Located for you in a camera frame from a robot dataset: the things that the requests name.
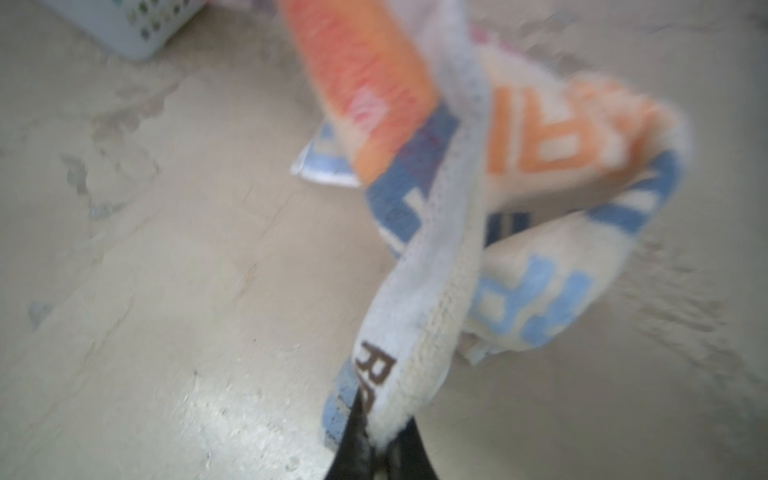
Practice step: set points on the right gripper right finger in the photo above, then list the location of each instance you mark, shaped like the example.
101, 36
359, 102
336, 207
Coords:
407, 458

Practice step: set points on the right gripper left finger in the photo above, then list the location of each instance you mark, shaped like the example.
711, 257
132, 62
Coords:
354, 457

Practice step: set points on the pastel blue letter towel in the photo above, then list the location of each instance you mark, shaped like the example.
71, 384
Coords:
510, 198

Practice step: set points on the white plastic basket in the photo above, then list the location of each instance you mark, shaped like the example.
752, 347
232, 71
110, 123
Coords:
135, 30

